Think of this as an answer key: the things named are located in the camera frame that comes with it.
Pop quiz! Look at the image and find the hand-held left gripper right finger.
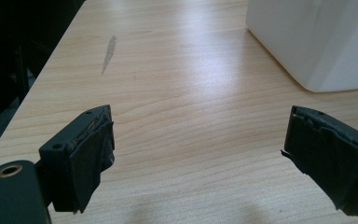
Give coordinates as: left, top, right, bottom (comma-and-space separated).
281, 105, 358, 217

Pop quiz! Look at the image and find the white plastic storage box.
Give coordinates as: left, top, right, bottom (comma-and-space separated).
245, 0, 358, 93

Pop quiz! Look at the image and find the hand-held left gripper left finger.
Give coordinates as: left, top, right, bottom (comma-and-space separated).
38, 104, 117, 216

